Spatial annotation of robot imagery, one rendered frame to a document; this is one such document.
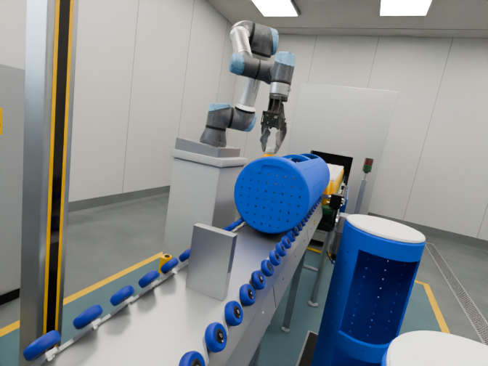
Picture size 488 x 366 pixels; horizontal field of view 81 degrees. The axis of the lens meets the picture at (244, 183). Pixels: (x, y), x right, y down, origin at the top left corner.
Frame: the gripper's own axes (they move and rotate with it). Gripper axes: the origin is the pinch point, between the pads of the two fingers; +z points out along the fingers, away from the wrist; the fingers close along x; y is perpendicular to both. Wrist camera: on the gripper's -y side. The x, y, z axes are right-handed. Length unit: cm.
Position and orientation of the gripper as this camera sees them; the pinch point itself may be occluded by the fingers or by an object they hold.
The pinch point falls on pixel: (270, 149)
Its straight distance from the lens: 112.7
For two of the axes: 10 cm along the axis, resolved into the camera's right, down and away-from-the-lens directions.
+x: 9.2, 2.2, -3.4
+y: -3.6, 1.0, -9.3
